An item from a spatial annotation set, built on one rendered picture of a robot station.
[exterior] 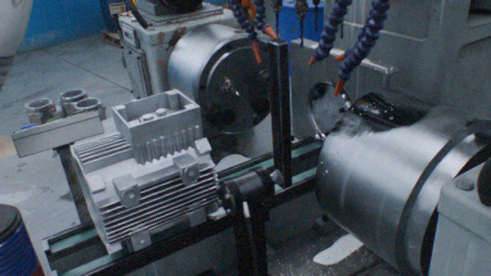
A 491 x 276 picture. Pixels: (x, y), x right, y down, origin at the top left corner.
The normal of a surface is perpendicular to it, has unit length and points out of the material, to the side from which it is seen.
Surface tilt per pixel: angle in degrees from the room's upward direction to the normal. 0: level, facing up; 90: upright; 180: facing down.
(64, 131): 69
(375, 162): 54
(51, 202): 0
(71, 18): 90
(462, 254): 90
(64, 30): 90
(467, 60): 90
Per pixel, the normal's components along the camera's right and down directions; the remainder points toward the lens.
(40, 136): 0.46, 0.02
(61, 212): -0.07, -0.88
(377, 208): -0.85, 0.09
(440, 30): -0.85, 0.30
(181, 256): 0.52, 0.36
